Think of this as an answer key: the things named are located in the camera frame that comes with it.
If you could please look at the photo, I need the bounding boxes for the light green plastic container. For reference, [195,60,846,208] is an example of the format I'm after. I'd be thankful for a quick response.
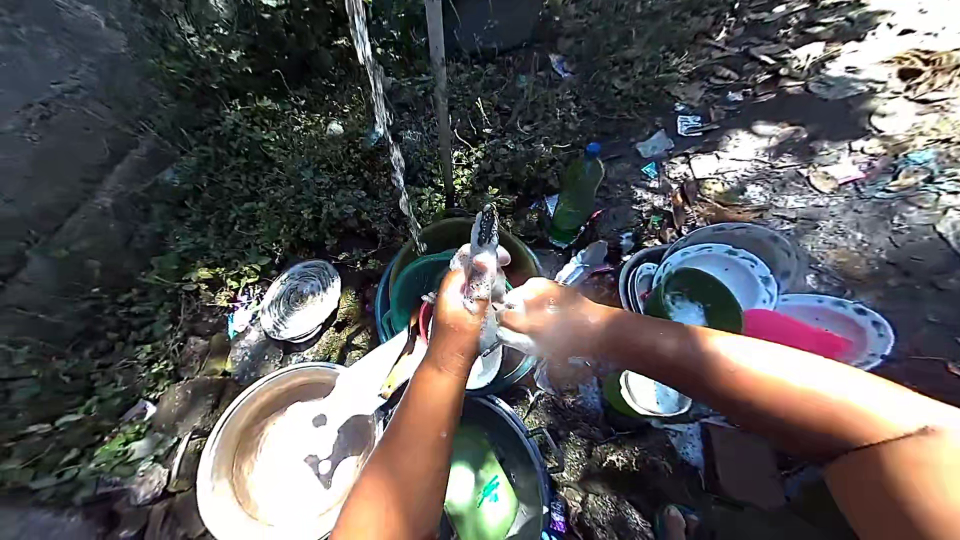
[443,424,520,540]

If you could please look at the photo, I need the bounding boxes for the grey metal pot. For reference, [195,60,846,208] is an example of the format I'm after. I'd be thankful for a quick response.
[618,243,672,315]

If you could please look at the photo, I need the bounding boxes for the soapy metal utensil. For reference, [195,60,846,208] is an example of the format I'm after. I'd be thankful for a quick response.
[463,203,501,358]

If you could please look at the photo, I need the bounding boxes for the white plate with patterned rim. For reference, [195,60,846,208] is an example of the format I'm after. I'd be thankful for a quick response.
[651,243,780,312]

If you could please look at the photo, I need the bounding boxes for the green leafy plants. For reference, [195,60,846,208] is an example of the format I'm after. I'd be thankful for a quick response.
[0,0,526,496]

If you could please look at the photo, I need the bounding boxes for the large silver metal basin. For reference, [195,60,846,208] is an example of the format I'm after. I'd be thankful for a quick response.
[195,361,388,540]

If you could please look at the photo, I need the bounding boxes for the teal green plastic bowl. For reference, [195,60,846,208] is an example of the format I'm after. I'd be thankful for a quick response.
[387,249,460,336]

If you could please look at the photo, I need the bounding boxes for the crumpled white plastic scrap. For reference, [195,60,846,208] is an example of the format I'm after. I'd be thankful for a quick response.
[635,129,675,159]

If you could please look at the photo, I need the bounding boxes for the reddish brown brick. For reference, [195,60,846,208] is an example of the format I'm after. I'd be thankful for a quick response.
[700,421,787,512]

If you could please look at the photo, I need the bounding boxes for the person's right hand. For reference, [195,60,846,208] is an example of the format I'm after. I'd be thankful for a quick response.
[495,276,621,360]

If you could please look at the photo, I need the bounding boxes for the olive green basin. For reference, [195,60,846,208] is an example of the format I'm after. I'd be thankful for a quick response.
[393,216,542,292]

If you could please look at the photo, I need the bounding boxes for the wooden pole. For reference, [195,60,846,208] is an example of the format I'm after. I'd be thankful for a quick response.
[424,0,457,210]

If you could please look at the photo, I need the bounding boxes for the red plastic cup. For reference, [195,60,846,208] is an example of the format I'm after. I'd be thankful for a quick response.
[417,294,438,346]

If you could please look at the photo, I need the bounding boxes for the small white enamel bowl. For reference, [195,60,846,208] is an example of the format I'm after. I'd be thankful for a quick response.
[619,369,693,418]

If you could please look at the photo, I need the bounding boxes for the white printed wrapper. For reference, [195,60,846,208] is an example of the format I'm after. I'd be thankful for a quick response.
[676,114,720,138]

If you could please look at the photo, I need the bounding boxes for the green round bowl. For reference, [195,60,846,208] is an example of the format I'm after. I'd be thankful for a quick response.
[600,370,655,430]

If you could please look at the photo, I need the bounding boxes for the dark green plastic bowl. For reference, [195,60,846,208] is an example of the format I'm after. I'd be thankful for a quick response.
[643,267,744,335]

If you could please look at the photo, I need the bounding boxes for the crumpled clear plastic bag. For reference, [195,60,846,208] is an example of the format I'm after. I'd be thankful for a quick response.
[553,240,610,288]

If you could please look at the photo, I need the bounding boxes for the large blue plastic tub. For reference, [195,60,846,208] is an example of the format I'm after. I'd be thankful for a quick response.
[374,217,543,396]

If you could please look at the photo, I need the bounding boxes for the green bottle with blue cap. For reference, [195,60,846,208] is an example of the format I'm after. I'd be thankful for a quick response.
[549,142,606,249]

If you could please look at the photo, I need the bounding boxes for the white plate with leafy rim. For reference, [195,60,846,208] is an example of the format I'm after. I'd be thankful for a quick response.
[772,293,897,372]

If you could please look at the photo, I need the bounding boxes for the person's left hand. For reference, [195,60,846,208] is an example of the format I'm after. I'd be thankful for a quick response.
[427,243,513,378]

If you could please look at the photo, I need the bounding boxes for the dark metal pot with handles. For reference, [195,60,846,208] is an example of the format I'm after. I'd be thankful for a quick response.
[438,394,565,540]

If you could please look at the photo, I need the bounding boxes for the round ridged metal lid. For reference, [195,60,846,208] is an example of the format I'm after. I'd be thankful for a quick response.
[258,259,343,345]

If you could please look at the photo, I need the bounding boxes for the person's left forearm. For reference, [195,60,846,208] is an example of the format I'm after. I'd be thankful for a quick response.
[328,358,480,540]

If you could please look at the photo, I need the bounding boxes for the grey enamel basin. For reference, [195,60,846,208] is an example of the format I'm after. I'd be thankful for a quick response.
[661,222,810,295]

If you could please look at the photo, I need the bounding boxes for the person's right forearm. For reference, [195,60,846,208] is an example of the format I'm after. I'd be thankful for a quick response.
[597,303,960,540]

